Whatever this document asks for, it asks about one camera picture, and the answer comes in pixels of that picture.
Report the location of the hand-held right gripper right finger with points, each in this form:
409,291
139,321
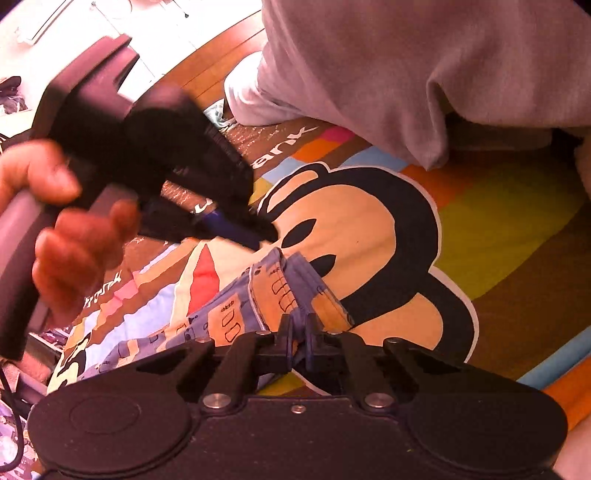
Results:
314,350

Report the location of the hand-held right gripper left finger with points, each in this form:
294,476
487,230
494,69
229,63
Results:
284,346

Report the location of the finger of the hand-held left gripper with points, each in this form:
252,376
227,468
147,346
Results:
221,226
265,228

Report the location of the blue printed pants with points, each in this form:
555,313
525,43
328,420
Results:
272,286

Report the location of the person's left hand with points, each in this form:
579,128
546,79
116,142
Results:
78,249

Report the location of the dark clothes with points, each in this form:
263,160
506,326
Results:
11,97

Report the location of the grey duvet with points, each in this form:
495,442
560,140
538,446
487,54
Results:
392,69

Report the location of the colourful cartoon printed blanket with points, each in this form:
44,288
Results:
508,221

